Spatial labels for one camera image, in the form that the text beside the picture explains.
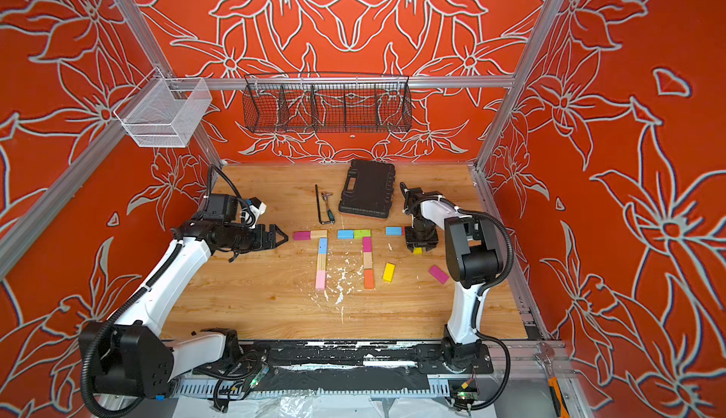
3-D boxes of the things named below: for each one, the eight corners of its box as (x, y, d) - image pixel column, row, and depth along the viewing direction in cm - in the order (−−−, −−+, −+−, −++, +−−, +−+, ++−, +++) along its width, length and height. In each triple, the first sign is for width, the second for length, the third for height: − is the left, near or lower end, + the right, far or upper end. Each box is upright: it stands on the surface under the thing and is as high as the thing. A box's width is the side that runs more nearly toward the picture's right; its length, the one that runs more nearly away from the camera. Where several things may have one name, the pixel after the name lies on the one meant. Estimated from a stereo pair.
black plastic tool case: (338, 213, 104) (337, 206, 100) (352, 165, 120) (352, 158, 117) (388, 221, 101) (389, 215, 98) (396, 171, 118) (397, 164, 114)
